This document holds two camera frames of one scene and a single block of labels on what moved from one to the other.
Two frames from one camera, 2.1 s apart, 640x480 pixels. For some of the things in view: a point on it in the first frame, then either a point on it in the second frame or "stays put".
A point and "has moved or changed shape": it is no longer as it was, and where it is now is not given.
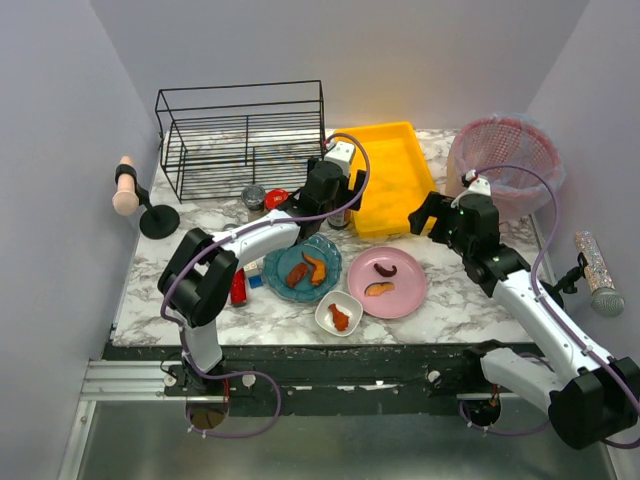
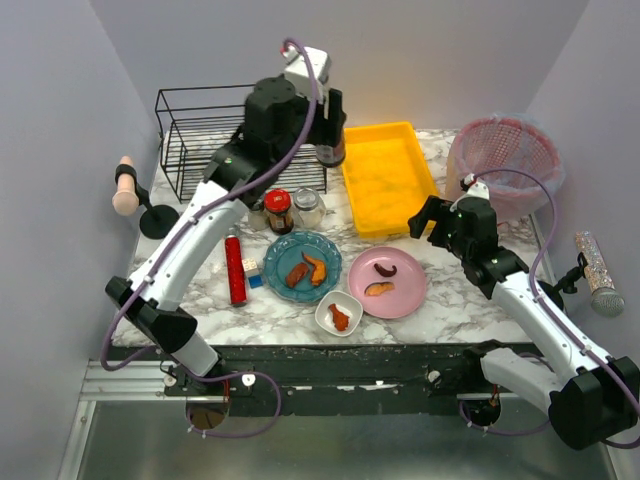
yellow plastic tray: (399, 171) stays put
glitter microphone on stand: (606, 298) stays put
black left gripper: (335, 187) -> (331, 122)
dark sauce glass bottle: (340, 220) has moved or changed shape
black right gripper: (439, 220) stays put
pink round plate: (409, 281) stays put
